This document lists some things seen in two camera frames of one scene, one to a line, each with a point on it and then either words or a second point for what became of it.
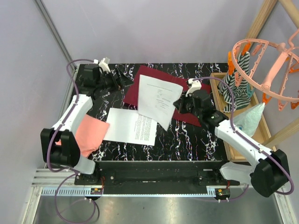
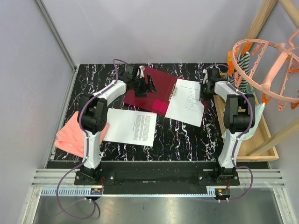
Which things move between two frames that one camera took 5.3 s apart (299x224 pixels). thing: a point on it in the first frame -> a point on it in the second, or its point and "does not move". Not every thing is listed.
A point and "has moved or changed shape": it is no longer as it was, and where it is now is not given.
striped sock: (238, 81) does not move
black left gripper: (122, 80) -> (143, 92)
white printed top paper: (156, 97) has moved or changed shape
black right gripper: (180, 103) -> (202, 96)
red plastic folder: (190, 101) -> (164, 84)
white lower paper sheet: (128, 126) does not move
